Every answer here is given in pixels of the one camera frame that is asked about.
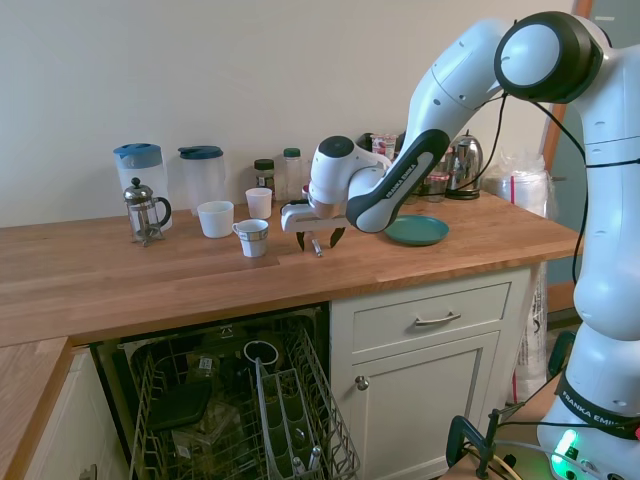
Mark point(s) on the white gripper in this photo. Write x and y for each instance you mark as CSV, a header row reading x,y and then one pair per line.
x,y
310,219

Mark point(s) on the silver metal fork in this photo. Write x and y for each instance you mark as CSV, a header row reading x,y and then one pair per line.
x,y
317,248

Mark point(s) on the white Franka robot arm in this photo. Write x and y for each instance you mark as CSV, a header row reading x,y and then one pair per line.
x,y
610,200

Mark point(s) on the open dishwasher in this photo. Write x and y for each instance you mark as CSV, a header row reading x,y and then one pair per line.
x,y
115,370

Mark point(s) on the white cup with dark print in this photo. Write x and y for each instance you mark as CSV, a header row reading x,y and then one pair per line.
x,y
252,237

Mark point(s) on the white plastic cup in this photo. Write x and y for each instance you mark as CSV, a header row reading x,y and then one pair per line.
x,y
259,204

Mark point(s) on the clear bottle with green lid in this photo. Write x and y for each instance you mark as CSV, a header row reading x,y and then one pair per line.
x,y
292,172

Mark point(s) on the spice jar with black lid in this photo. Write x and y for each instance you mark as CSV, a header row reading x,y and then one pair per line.
x,y
264,175

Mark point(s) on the teal plate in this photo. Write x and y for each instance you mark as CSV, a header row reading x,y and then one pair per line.
x,y
417,231

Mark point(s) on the wide white mug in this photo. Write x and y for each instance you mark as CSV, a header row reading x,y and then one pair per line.
x,y
215,220

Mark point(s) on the yogurt cup with red label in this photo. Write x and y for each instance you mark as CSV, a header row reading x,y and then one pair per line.
x,y
384,144

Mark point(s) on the black mug with white rim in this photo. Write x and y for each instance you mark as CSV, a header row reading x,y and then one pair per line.
x,y
261,352

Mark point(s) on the jar with red checkered lid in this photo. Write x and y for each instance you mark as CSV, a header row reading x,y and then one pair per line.
x,y
438,187
446,161

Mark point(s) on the pitcher with dark blue lid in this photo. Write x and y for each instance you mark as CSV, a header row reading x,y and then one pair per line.
x,y
202,175

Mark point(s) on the silver cabinet knob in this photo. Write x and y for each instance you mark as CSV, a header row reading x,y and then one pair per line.
x,y
362,383

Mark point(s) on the white kitchen cabinet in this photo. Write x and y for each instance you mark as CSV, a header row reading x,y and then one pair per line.
x,y
430,360

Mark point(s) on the steel electric kettle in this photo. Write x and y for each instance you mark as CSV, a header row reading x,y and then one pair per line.
x,y
467,160

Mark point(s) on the glass French press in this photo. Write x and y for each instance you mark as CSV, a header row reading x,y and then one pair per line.
x,y
145,210

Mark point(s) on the grey cutlery basket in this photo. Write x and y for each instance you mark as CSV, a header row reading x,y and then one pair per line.
x,y
280,415

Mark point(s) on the pitcher with light blue lid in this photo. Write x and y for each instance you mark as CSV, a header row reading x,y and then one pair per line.
x,y
137,162

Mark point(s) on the bagged stack of plastic cups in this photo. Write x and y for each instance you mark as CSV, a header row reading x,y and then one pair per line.
x,y
525,185

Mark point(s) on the black square container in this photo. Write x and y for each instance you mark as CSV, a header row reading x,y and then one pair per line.
x,y
180,406

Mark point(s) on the clear plastic bag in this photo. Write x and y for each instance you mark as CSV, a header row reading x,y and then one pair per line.
x,y
532,345

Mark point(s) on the green clamp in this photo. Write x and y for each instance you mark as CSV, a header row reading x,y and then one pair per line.
x,y
462,435
560,350

